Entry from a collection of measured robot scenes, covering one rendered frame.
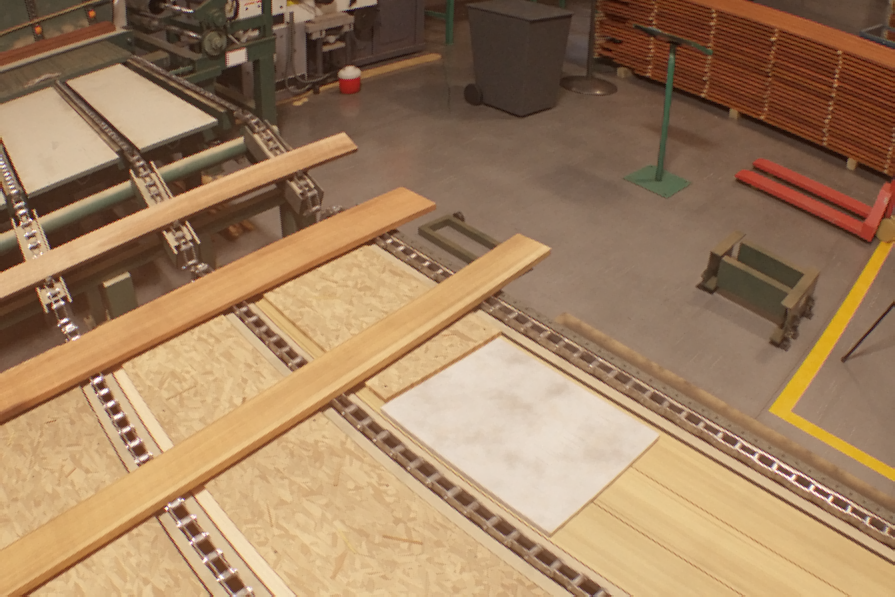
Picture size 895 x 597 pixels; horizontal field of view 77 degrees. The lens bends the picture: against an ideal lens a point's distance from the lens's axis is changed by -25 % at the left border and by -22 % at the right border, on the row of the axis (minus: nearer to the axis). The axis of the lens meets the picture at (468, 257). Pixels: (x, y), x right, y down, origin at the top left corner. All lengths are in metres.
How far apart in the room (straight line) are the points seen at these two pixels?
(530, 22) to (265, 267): 3.75
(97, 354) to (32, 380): 0.25
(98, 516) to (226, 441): 0.43
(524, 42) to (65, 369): 4.55
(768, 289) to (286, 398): 2.71
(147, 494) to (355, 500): 0.54
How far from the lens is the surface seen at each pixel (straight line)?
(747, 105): 6.98
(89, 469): 1.97
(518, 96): 6.00
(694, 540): 1.74
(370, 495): 1.73
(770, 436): 3.27
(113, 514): 1.77
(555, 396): 1.99
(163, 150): 3.72
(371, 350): 2.06
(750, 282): 3.91
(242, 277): 2.43
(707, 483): 1.87
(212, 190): 2.92
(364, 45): 7.49
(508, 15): 5.82
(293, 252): 2.53
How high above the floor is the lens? 2.18
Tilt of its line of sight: 32 degrees down
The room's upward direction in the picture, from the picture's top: 2 degrees clockwise
